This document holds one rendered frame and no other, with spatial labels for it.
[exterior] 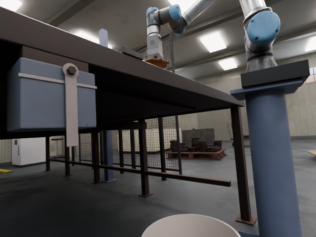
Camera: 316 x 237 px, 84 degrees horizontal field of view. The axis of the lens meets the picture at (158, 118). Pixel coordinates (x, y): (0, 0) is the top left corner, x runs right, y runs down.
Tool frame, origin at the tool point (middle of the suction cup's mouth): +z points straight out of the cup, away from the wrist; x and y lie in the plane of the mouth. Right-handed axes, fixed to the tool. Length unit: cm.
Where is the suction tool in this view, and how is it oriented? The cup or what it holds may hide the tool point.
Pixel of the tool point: (156, 65)
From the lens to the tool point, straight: 101.1
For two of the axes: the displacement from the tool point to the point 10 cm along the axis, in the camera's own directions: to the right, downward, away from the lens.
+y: -3.0, -0.6, -9.5
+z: 0.6, 9.9, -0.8
